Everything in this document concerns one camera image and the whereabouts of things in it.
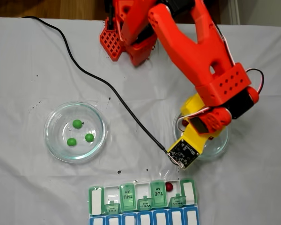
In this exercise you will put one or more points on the red ball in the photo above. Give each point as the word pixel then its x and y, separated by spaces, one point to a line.
pixel 184 122
pixel 169 186

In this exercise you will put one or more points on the weekly pill organizer box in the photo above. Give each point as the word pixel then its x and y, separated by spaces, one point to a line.
pixel 159 215

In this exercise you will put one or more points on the glass bowl for red balls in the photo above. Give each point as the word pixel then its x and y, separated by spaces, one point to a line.
pixel 213 152

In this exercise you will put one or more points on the white tablecloth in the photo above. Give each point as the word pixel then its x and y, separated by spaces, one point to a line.
pixel 248 187

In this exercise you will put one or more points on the green ball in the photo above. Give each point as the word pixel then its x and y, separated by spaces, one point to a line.
pixel 89 137
pixel 71 141
pixel 77 124

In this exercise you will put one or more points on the glass bowl with green balls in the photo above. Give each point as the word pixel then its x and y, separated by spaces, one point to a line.
pixel 58 150

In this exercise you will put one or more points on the camera board on yellow mount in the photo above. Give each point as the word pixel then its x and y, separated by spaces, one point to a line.
pixel 182 153

